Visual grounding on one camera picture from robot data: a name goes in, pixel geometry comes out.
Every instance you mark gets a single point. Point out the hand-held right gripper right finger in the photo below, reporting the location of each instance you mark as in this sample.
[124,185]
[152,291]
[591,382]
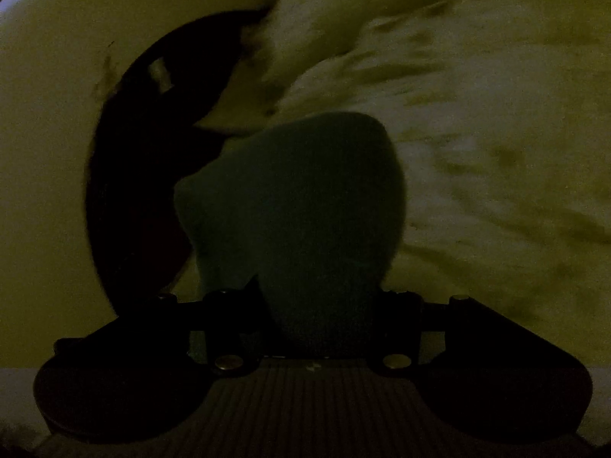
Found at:
[396,315]

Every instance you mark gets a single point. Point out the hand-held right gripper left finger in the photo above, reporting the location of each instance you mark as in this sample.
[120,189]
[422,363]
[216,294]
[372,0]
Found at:
[253,305]

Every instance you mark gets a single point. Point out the dark green ribbed sweater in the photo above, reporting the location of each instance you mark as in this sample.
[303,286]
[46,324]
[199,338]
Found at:
[305,210]

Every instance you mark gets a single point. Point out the pale leaf print blanket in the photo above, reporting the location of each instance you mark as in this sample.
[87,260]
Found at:
[477,105]

